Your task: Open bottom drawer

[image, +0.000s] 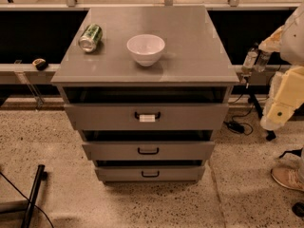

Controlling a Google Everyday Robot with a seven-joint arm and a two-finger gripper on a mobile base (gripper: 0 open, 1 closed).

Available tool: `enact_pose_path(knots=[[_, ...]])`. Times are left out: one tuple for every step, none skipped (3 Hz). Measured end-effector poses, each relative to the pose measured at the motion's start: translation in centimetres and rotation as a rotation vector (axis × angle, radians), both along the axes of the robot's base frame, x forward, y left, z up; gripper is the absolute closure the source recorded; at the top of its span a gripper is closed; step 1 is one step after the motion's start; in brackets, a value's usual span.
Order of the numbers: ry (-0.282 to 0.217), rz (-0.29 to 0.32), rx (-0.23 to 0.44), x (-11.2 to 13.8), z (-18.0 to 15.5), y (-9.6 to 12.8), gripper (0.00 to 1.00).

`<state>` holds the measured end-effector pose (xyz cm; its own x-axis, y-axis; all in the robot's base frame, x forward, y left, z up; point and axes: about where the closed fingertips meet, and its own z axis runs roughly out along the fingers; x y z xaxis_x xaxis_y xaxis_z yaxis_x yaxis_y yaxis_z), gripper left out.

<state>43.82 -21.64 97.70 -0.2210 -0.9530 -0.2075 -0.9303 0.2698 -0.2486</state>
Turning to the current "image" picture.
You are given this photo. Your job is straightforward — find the green soda can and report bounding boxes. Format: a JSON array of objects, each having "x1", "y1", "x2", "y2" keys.
[{"x1": 78, "y1": 24, "x2": 103, "y2": 53}]

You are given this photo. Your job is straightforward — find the grey drawer cabinet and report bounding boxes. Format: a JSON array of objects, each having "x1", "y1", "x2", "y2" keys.
[{"x1": 51, "y1": 6, "x2": 238, "y2": 182}]

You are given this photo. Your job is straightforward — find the black stand leg left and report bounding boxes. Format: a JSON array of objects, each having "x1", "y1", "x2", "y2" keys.
[{"x1": 21, "y1": 164, "x2": 48, "y2": 228}]

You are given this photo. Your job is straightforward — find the white label tag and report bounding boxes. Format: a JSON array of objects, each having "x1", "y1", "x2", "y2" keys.
[{"x1": 139, "y1": 115, "x2": 156, "y2": 123}]

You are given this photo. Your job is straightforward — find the white ceramic bowl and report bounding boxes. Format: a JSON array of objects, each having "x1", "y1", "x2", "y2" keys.
[{"x1": 126, "y1": 34, "x2": 165, "y2": 67}]

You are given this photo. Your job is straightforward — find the grey middle drawer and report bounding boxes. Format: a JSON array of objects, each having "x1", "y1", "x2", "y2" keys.
[{"x1": 83, "y1": 142, "x2": 215, "y2": 161}]

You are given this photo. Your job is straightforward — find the grey drawer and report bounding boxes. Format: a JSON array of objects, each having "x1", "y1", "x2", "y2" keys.
[
  {"x1": 83, "y1": 142, "x2": 215, "y2": 161},
  {"x1": 65, "y1": 104, "x2": 228, "y2": 131},
  {"x1": 95, "y1": 166, "x2": 205, "y2": 182}
]

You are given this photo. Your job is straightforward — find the black yellow tape measure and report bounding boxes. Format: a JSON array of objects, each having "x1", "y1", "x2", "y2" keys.
[{"x1": 32, "y1": 58, "x2": 48, "y2": 71}]

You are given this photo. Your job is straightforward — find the black stand leg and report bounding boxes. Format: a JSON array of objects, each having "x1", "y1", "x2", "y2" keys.
[
  {"x1": 246, "y1": 86, "x2": 276, "y2": 142},
  {"x1": 21, "y1": 164, "x2": 48, "y2": 228}
]

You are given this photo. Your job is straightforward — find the grey top drawer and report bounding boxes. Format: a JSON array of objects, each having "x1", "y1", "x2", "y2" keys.
[{"x1": 65, "y1": 104, "x2": 228, "y2": 131}]

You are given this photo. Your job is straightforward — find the black power adapter with cable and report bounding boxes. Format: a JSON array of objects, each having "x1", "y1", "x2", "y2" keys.
[{"x1": 224, "y1": 109, "x2": 254, "y2": 136}]

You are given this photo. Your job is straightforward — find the black round floor object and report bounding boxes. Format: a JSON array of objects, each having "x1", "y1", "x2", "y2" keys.
[{"x1": 292, "y1": 202, "x2": 304, "y2": 218}]

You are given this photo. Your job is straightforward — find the black stand leg right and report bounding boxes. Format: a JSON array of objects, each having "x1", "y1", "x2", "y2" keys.
[{"x1": 246, "y1": 86, "x2": 276, "y2": 142}]

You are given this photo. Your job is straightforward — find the grey bottom drawer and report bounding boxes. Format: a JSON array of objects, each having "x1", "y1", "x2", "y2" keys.
[{"x1": 95, "y1": 166, "x2": 205, "y2": 182}]

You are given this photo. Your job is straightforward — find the right clear plastic bottle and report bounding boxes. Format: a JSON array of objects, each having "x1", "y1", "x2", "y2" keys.
[{"x1": 255, "y1": 50, "x2": 272, "y2": 72}]

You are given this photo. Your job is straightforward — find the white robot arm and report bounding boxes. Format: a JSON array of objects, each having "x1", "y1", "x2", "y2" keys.
[{"x1": 258, "y1": 4, "x2": 304, "y2": 130}]

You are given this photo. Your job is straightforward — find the beige sneaker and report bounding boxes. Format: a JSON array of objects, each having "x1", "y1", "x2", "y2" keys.
[{"x1": 271, "y1": 167, "x2": 304, "y2": 192}]

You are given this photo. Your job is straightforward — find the clear plastic bottle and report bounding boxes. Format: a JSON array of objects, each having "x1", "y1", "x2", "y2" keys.
[
  {"x1": 241, "y1": 47, "x2": 258, "y2": 74},
  {"x1": 255, "y1": 50, "x2": 272, "y2": 72}
]

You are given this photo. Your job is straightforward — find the left clear plastic bottle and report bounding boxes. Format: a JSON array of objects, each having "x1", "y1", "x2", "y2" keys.
[{"x1": 241, "y1": 47, "x2": 258, "y2": 74}]

